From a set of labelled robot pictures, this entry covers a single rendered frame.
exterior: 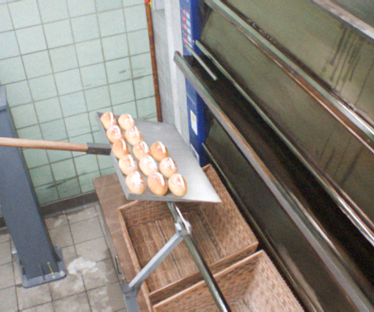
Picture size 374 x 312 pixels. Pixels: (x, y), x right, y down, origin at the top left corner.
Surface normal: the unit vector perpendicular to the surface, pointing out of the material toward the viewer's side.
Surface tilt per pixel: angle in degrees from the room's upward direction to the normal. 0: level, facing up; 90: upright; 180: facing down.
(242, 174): 70
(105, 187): 0
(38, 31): 90
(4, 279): 0
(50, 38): 90
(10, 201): 90
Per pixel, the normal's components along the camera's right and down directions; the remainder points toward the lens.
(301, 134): -0.90, -0.04
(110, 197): -0.06, -0.79
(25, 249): 0.32, 0.56
